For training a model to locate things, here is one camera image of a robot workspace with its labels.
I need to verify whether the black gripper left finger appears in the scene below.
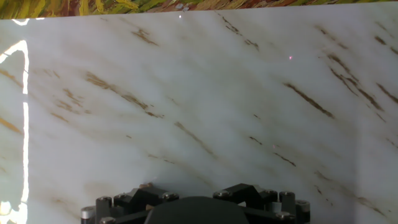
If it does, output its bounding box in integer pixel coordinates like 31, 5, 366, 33
80, 182, 181, 224

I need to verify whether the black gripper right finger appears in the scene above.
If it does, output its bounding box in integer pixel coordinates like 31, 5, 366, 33
213, 182, 312, 224

